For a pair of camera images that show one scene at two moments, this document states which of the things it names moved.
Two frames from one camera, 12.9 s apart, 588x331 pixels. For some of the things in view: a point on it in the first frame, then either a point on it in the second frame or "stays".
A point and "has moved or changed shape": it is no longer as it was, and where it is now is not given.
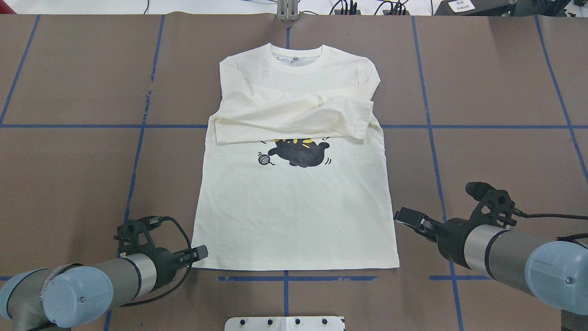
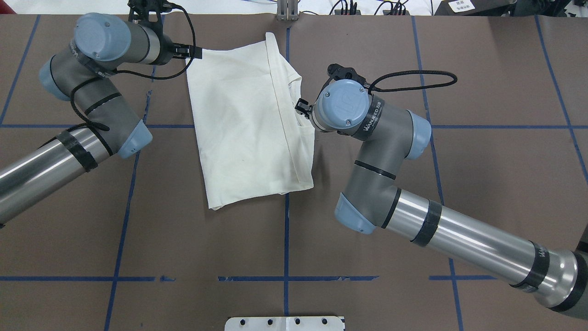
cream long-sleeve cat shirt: (296, 175) has moved or changed shape
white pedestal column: (285, 323) stays
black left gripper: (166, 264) to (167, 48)
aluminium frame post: (287, 10) stays
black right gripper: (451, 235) to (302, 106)
